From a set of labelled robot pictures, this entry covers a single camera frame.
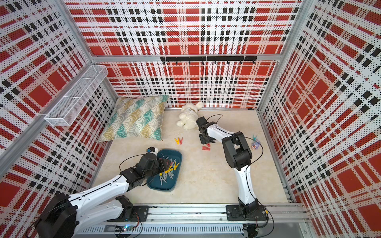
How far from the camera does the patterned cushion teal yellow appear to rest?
941 millimetres

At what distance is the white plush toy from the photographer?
3.42ft

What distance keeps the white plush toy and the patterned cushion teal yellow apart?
0.47 ft
